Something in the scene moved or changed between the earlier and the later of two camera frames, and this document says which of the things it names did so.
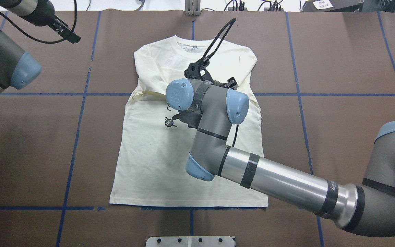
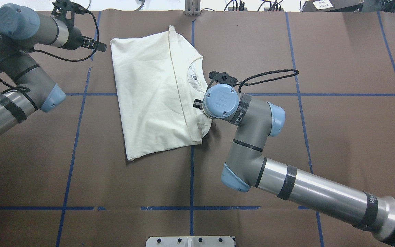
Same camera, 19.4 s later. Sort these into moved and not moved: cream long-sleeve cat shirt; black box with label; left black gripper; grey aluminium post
Moved: left black gripper; cream long-sleeve cat shirt
Not moved: black box with label; grey aluminium post
